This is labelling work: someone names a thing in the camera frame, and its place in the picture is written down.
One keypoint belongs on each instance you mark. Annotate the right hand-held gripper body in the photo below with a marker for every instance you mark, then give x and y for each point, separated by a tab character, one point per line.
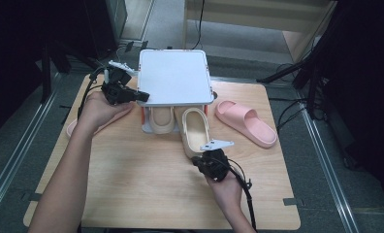
216	165

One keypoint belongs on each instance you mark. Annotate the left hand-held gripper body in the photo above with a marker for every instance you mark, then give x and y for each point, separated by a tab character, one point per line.
115	92

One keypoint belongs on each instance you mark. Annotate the beige slipper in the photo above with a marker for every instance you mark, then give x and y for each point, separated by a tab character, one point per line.
195	132
161	124

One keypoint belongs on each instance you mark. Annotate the white shoe rack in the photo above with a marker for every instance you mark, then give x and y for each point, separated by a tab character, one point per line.
174	77

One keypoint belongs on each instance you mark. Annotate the pink slipper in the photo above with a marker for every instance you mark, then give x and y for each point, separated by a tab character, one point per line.
245	121
71	129

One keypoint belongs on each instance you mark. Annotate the person's left hand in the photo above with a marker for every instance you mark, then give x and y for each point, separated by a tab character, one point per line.
94	111

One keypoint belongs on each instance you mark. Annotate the person's right hand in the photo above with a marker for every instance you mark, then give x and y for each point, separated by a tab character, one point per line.
227	192

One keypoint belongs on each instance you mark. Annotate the black plug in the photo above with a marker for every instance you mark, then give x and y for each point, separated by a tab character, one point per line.
129	46
144	44

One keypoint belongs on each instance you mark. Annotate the dark grey cabinet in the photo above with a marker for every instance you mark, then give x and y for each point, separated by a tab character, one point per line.
99	22

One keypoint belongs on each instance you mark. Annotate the black metal stand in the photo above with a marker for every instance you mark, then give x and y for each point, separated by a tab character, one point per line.
45	71

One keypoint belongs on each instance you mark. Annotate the black tape piece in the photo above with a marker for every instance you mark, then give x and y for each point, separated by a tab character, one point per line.
33	196
292	201

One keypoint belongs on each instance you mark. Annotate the black tripod stand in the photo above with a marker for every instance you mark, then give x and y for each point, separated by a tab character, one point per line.
313	97

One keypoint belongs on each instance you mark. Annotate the light wooden cabinet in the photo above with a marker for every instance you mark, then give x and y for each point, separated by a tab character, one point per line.
245	13

